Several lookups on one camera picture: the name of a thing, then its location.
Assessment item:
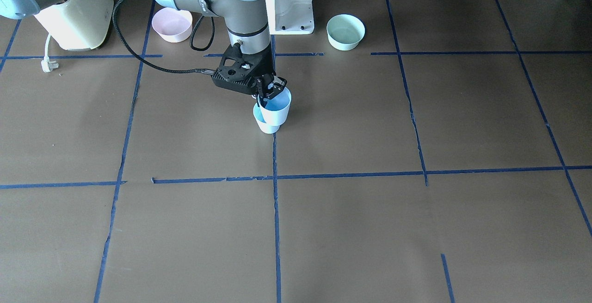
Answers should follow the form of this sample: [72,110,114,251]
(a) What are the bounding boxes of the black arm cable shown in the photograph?
[112,0,218,75]

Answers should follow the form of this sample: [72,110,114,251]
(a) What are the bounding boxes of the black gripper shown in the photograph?
[253,74,288,108]

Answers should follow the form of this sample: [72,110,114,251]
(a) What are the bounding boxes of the green bowl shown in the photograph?
[326,14,366,51]

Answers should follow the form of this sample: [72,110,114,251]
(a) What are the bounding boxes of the white pillar with base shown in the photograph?
[265,0,315,35]

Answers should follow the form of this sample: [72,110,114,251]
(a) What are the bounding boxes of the cream toaster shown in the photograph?
[35,0,114,52]

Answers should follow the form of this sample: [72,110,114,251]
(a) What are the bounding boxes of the light blue cup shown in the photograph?
[253,104,280,135]
[261,87,292,125]

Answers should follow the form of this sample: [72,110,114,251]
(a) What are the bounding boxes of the pink bowl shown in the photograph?
[151,7,193,43]

